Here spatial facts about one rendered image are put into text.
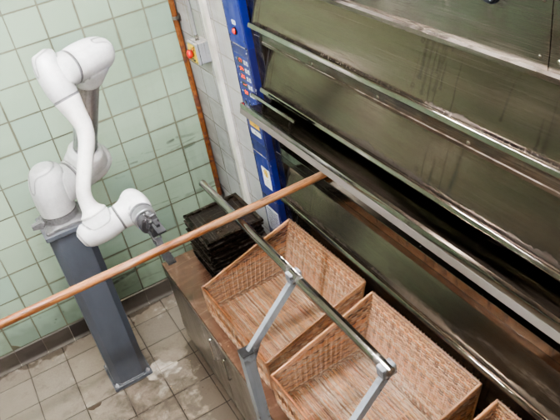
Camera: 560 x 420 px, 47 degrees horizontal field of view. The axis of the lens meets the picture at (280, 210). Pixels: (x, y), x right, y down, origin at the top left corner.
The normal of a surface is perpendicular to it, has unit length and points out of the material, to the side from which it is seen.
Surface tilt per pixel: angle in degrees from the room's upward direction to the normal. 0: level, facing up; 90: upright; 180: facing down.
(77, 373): 0
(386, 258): 70
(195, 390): 0
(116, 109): 90
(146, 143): 90
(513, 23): 90
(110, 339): 90
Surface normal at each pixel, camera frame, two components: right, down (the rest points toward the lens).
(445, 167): -0.86, 0.10
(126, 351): 0.51, 0.43
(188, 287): -0.15, -0.81
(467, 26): -0.85, 0.40
